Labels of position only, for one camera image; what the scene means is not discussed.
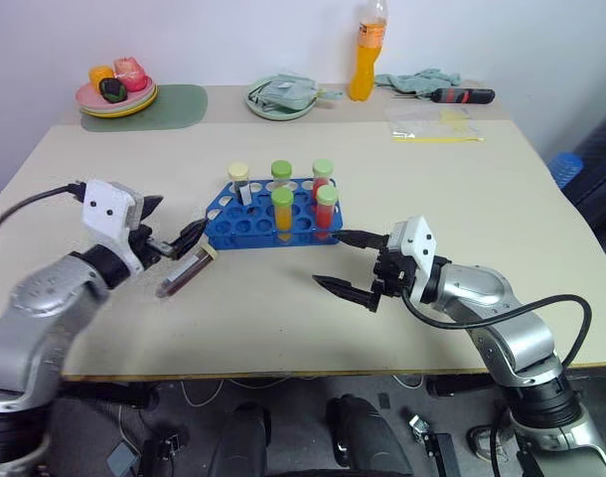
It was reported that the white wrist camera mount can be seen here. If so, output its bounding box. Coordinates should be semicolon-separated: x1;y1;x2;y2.
385;215;437;305
80;179;146;272

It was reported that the orange drink bottle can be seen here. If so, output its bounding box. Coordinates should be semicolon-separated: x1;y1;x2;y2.
348;0;390;102

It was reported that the dark red tube cream cap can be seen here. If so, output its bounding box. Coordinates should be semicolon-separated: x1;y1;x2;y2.
154;240;220;300

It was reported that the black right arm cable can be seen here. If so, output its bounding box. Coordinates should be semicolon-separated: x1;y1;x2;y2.
400;289;594;370

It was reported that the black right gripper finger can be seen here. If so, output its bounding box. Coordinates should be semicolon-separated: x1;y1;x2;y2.
332;229;390;250
311;273;382;314

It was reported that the black red screwdriver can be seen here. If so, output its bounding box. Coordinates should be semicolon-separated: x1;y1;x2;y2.
392;86;497;106

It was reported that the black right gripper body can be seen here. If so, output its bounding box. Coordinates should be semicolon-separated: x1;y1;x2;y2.
373;246;418;300

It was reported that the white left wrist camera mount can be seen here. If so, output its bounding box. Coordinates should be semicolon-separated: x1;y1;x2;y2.
80;179;146;272

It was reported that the red tube green cap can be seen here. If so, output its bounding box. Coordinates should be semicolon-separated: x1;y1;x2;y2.
314;184;340;242
311;158;335;201

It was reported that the orange toy pepper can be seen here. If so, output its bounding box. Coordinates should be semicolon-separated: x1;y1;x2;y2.
87;65;116;89

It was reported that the green placemat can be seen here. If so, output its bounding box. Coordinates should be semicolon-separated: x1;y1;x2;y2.
79;82;210;133

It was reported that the orange tube green cap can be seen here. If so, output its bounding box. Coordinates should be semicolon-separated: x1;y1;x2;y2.
270;187;296;245

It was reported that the blue ribbed container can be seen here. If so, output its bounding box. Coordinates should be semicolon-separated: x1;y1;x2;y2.
550;151;585;190

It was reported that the red toy apple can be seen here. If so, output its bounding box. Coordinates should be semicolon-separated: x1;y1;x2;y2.
112;56;149;94

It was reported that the yellow plate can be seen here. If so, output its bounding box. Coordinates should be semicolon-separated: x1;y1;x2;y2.
79;88;161;120

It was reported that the dark rounded shape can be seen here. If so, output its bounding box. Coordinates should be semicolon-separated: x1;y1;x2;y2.
216;400;273;477
326;394;414;477

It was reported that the blue test tube rack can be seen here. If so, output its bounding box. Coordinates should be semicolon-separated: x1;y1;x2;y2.
203;177;344;251

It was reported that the dark chair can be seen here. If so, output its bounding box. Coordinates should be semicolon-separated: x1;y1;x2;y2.
564;114;606;279

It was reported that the yellow tube green cap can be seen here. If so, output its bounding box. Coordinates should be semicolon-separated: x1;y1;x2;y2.
269;159;294;194

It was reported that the white floor cable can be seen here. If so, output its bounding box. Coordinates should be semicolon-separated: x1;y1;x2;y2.
179;377;289;407

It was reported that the light green plate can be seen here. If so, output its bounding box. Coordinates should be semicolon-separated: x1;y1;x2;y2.
243;76;318;122

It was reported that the clear zip bag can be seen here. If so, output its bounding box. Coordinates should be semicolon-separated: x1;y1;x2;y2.
384;105;486;144

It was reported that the teal cloth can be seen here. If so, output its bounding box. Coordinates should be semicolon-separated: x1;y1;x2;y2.
374;68;464;96

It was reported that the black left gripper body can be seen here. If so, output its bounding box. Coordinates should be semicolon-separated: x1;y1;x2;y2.
127;223;178;270

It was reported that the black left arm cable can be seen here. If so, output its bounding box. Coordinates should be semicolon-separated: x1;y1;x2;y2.
0;183;88;249

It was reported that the labelled tube cream cap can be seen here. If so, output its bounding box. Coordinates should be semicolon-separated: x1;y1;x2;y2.
227;161;252;206

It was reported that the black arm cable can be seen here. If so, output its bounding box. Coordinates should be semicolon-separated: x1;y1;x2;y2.
0;183;88;249
400;289;594;370

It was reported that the stack of plates with fruit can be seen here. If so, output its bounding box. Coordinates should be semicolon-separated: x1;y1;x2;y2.
75;79;158;111

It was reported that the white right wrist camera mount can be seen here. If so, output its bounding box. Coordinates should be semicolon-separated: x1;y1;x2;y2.
385;215;437;305

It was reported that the dark toy vegetable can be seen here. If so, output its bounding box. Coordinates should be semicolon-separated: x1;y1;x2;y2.
98;77;130;103

